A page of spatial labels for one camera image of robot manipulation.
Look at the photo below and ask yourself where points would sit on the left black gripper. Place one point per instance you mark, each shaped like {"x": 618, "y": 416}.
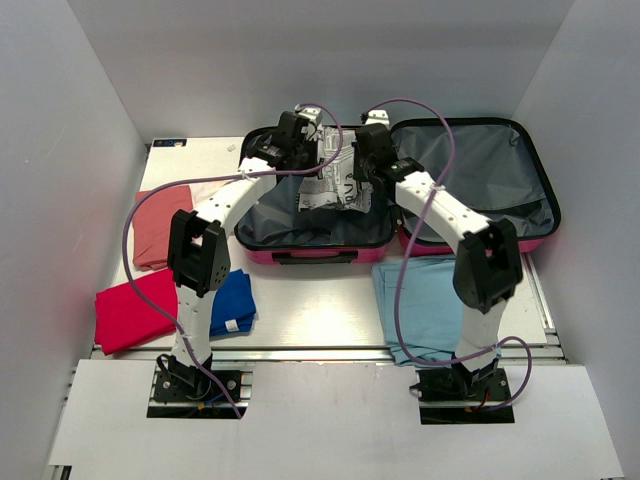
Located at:
{"x": 313, "y": 147}

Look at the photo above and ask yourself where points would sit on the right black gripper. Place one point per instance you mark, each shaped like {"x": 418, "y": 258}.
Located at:
{"x": 358, "y": 173}

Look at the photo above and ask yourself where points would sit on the newspaper print garment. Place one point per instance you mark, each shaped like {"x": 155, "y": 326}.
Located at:
{"x": 335, "y": 187}

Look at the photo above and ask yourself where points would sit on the salmon pink garment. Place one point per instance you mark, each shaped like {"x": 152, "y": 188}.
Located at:
{"x": 151, "y": 226}

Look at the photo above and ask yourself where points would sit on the light blue garment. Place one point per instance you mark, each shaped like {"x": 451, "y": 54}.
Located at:
{"x": 431, "y": 313}

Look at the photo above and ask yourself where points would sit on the royal blue towel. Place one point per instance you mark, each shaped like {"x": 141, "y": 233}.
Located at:
{"x": 233, "y": 309}

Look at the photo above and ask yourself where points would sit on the bright red garment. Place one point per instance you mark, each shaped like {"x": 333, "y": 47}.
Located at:
{"x": 124, "y": 320}

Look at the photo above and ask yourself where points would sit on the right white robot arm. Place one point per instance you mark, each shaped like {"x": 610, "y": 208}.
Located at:
{"x": 487, "y": 257}

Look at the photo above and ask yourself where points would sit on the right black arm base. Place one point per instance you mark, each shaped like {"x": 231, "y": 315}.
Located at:
{"x": 446, "y": 399}

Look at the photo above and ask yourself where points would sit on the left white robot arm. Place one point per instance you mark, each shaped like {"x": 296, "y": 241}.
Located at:
{"x": 198, "y": 252}

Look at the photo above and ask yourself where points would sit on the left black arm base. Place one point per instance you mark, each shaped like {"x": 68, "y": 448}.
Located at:
{"x": 185, "y": 392}

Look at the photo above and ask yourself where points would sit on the orange tissue pack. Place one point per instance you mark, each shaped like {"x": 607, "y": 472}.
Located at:
{"x": 201, "y": 192}

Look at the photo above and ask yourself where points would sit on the blue label sticker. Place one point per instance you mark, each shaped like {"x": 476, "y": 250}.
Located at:
{"x": 169, "y": 143}

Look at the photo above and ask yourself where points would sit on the pink hard-shell suitcase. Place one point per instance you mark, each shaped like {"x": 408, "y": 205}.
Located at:
{"x": 472, "y": 172}

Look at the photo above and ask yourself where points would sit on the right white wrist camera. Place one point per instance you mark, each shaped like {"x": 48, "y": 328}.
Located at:
{"x": 375, "y": 116}

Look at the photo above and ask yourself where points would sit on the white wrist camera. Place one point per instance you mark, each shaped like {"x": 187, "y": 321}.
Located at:
{"x": 312, "y": 113}
{"x": 375, "y": 116}

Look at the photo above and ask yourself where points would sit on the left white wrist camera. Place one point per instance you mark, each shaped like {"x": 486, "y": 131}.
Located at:
{"x": 312, "y": 113}

